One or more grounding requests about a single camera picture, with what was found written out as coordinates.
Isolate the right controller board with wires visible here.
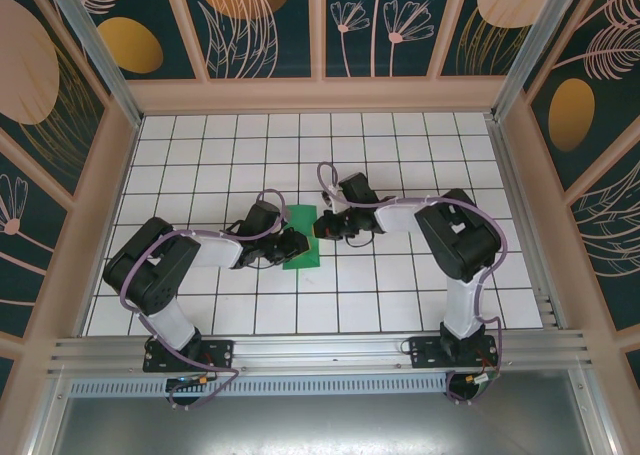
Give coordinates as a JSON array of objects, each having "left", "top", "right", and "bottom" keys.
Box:
[{"left": 446, "top": 371, "right": 502, "bottom": 405}]

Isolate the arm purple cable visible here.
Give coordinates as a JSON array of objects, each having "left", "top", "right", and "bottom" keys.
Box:
[
  {"left": 318, "top": 162, "right": 509, "bottom": 406},
  {"left": 121, "top": 188, "right": 291, "bottom": 411}
]

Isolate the long aluminium base rail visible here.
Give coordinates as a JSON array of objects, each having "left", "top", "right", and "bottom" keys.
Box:
[{"left": 47, "top": 329, "right": 594, "bottom": 377}]

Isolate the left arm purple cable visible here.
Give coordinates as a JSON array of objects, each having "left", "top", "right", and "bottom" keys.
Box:
[{"left": 121, "top": 188, "right": 291, "bottom": 411}]

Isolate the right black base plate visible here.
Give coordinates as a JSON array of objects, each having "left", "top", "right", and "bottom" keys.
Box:
[{"left": 408, "top": 335, "right": 500, "bottom": 371}]

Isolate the green cloth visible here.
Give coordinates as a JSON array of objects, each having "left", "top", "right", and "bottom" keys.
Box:
[{"left": 282, "top": 203, "right": 321, "bottom": 271}]

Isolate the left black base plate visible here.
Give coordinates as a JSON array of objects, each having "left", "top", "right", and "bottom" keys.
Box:
[{"left": 143, "top": 338, "right": 236, "bottom": 374}]

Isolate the grey metal sheet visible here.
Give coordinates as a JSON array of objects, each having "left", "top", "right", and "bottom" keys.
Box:
[{"left": 29, "top": 367, "right": 616, "bottom": 455}]

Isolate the aluminium frame post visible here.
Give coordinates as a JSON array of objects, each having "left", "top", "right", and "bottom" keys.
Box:
[
  {"left": 489, "top": 0, "right": 581, "bottom": 121},
  {"left": 39, "top": 0, "right": 144, "bottom": 126}
]

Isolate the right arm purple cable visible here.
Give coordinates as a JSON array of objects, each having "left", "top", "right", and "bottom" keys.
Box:
[{"left": 318, "top": 162, "right": 509, "bottom": 406}]

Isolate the controller board with wires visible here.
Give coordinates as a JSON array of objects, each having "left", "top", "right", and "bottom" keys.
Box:
[
  {"left": 446, "top": 371, "right": 502, "bottom": 405},
  {"left": 166, "top": 373, "right": 217, "bottom": 407}
]

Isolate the aluminium side rail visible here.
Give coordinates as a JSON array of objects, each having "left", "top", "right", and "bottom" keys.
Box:
[{"left": 487, "top": 117, "right": 566, "bottom": 329}]

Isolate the left controller board with wires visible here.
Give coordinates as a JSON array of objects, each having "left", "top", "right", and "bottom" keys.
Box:
[{"left": 166, "top": 373, "right": 217, "bottom": 407}]

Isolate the grey slotted cable duct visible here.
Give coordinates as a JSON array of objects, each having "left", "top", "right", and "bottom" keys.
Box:
[{"left": 69, "top": 372, "right": 451, "bottom": 397}]

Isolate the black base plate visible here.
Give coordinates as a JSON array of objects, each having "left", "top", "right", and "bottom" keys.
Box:
[
  {"left": 408, "top": 335, "right": 500, "bottom": 371},
  {"left": 143, "top": 338, "right": 236, "bottom": 374}
]

